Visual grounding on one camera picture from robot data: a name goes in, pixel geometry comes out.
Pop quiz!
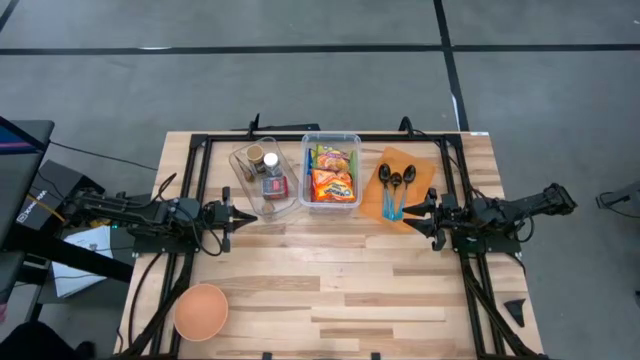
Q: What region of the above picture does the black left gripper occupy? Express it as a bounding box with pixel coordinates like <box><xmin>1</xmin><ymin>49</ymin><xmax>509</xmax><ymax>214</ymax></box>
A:
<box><xmin>202</xmin><ymin>186</ymin><xmax>259</xmax><ymax>254</ymax></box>

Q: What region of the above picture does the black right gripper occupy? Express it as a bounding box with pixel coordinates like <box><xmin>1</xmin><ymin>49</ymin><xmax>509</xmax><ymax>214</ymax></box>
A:
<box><xmin>402</xmin><ymin>187</ymin><xmax>460</xmax><ymax>252</ymax></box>

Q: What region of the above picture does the black spoon teal handle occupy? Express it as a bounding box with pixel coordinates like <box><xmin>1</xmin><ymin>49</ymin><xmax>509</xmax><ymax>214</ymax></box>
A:
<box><xmin>395</xmin><ymin>164</ymin><xmax>418</xmax><ymax>221</ymax></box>
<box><xmin>388</xmin><ymin>172</ymin><xmax>404</xmax><ymax>222</ymax></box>
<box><xmin>378</xmin><ymin>163</ymin><xmax>393</xmax><ymax>221</ymax></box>

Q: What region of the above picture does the small dark red packet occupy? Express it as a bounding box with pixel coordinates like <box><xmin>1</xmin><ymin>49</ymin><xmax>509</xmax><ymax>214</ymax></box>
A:
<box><xmin>260</xmin><ymin>175</ymin><xmax>290</xmax><ymax>201</ymax></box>

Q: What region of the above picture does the orange seasoning packet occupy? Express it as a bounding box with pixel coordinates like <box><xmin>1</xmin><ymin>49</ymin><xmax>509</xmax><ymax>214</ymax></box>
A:
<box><xmin>234</xmin><ymin>155</ymin><xmax>256</xmax><ymax>184</ymax></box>

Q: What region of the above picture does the white-lidded spice jar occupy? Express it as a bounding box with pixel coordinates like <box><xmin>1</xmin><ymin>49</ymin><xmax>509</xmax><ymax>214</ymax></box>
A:
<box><xmin>262</xmin><ymin>152</ymin><xmax>284</xmax><ymax>179</ymax></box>

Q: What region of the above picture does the glass jar of brown spice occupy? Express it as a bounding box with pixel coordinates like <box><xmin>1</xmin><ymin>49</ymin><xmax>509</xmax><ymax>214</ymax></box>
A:
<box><xmin>245</xmin><ymin>143</ymin><xmax>267</xmax><ymax>175</ymax></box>

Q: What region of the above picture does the orange ramen packet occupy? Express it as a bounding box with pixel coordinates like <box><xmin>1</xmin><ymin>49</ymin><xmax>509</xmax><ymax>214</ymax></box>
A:
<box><xmin>309</xmin><ymin>168</ymin><xmax>357</xmax><ymax>204</ymax></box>

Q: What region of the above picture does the yellow ramen packet green edge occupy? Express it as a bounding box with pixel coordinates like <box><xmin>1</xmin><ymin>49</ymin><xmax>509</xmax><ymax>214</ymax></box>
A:
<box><xmin>312</xmin><ymin>143</ymin><xmax>358</xmax><ymax>174</ymax></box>

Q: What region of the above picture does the clear plastic tray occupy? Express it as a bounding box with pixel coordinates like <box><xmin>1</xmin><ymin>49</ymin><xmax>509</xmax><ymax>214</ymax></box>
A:
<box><xmin>228</xmin><ymin>136</ymin><xmax>302</xmax><ymax>222</ymax></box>

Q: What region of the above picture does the orange plastic lid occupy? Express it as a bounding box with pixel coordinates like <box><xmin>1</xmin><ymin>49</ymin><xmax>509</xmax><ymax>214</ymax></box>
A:
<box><xmin>359</xmin><ymin>145</ymin><xmax>437</xmax><ymax>235</ymax></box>

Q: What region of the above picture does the orange bowl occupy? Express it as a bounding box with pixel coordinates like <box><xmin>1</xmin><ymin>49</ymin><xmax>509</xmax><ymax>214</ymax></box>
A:
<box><xmin>172</xmin><ymin>282</ymin><xmax>230</xmax><ymax>343</ymax></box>

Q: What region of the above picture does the clear plastic container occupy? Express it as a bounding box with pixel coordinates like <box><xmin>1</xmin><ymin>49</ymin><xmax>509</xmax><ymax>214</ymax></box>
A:
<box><xmin>298</xmin><ymin>131</ymin><xmax>363</xmax><ymax>210</ymax></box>

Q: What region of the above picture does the black triangular plastic piece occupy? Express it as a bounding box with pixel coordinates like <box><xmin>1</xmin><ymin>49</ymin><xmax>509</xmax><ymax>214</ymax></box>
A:
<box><xmin>503</xmin><ymin>298</ymin><xmax>528</xmax><ymax>329</ymax></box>

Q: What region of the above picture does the white paper sheet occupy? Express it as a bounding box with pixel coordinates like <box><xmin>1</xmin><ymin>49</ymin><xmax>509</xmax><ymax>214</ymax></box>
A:
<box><xmin>51</xmin><ymin>225</ymin><xmax>115</xmax><ymax>300</ymax></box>

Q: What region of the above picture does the black computer box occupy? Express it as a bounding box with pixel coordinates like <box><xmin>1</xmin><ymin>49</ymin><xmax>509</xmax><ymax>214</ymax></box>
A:
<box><xmin>14</xmin><ymin>159</ymin><xmax>107</xmax><ymax>232</ymax></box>

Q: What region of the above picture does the black monitor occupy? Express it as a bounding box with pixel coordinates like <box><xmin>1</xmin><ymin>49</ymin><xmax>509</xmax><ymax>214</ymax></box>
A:
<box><xmin>0</xmin><ymin>115</ymin><xmax>56</xmax><ymax>251</ymax></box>

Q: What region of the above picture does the person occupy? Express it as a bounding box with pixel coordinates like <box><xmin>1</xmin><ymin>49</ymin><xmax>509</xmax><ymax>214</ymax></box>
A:
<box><xmin>0</xmin><ymin>299</ymin><xmax>97</xmax><ymax>360</ymax></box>

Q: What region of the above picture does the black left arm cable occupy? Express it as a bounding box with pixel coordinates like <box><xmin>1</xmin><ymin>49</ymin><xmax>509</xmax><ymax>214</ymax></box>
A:
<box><xmin>189</xmin><ymin>199</ymin><xmax>227</xmax><ymax>258</ymax></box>

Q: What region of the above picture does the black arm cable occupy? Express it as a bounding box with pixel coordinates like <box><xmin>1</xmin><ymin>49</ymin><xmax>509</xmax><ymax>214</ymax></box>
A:
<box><xmin>189</xmin><ymin>199</ymin><xmax>227</xmax><ymax>258</ymax></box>
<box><xmin>513</xmin><ymin>212</ymin><xmax>536</xmax><ymax>245</ymax></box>

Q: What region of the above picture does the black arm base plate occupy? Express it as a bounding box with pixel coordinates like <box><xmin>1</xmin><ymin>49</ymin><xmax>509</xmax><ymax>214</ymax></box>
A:
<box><xmin>132</xmin><ymin>227</ymin><xmax>204</xmax><ymax>255</ymax></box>
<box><xmin>451</xmin><ymin>232</ymin><xmax>522</xmax><ymax>256</ymax></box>

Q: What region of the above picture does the black metal rig frame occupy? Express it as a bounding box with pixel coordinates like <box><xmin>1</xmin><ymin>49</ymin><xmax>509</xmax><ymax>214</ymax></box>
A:
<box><xmin>113</xmin><ymin>113</ymin><xmax>549</xmax><ymax>360</ymax></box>

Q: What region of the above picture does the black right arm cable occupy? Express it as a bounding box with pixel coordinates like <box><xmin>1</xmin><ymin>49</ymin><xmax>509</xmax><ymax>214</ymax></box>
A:
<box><xmin>513</xmin><ymin>212</ymin><xmax>536</xmax><ymax>245</ymax></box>

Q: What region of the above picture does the thick black cable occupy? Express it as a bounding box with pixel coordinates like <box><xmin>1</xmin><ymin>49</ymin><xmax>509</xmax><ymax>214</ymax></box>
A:
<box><xmin>126</xmin><ymin>252</ymin><xmax>166</xmax><ymax>349</ymax></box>

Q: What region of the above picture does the black cart frame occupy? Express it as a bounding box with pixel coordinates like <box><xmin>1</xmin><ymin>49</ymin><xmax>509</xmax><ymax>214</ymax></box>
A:
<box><xmin>0</xmin><ymin>227</ymin><xmax>135</xmax><ymax>351</ymax></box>

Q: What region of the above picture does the thin black floor cable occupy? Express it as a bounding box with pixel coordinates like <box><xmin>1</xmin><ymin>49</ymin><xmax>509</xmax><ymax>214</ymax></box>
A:
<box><xmin>48</xmin><ymin>141</ymin><xmax>159</xmax><ymax>173</ymax></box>

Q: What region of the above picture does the yellow cable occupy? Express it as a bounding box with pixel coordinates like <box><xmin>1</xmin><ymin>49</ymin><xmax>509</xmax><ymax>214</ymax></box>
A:
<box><xmin>27</xmin><ymin>193</ymin><xmax>67</xmax><ymax>224</ymax></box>

